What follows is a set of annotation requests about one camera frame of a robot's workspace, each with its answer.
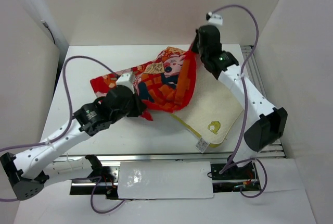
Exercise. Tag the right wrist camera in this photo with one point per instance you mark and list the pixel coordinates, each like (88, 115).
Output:
(213, 18)

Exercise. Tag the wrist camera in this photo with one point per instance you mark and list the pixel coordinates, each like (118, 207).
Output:
(127, 80)
(213, 18)

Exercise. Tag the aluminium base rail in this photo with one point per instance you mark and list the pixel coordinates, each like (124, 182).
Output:
(234, 179)

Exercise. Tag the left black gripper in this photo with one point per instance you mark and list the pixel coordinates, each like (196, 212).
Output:
(140, 106)

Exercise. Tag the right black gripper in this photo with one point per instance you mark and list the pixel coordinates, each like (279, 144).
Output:
(193, 47)

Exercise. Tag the cream pillow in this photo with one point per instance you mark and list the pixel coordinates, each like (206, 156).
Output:
(211, 112)

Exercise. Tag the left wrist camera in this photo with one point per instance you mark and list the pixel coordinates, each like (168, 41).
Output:
(127, 80)

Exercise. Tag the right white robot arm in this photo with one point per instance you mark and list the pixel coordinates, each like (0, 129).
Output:
(263, 123)

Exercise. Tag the right aluminium side rail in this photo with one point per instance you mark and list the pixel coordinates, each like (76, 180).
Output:
(252, 69)

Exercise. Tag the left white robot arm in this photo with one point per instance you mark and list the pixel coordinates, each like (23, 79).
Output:
(31, 171)

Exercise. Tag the white cover plate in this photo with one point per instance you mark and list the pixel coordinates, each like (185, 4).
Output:
(154, 180)

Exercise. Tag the red patterned pillowcase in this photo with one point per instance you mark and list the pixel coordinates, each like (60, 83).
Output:
(164, 84)

